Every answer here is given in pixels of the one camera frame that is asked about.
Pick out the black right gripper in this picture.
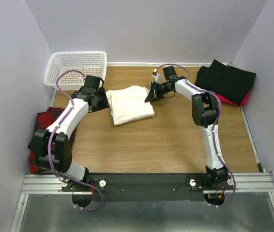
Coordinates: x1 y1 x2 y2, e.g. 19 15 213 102
145 81 172 103

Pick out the white t shirt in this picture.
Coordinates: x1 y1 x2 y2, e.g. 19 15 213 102
106 86 154 126

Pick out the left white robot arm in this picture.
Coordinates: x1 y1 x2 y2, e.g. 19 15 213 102
34 74 109 191

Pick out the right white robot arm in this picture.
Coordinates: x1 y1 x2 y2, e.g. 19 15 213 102
145 64 228 189

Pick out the white perforated plastic basket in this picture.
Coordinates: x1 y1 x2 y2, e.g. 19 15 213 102
44 51 107 90

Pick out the red plaid folded shirt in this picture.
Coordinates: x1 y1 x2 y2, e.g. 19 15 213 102
28 107 75 174

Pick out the black folded shirt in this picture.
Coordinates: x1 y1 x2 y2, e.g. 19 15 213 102
195 59 256 96

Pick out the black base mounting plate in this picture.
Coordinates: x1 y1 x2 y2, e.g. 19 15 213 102
62 173 233 202

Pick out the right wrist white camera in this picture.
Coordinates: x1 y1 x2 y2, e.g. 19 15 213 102
152 72 164 84

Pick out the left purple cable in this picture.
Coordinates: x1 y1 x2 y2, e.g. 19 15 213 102
47 70 104 212

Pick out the purple cable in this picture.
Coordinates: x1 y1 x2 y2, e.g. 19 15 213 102
152 64 237 210
47 70 104 212

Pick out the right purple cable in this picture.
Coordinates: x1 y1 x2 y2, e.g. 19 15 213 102
152 64 237 210

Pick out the aluminium frame rail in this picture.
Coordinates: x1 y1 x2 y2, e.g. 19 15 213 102
21 173 274 195

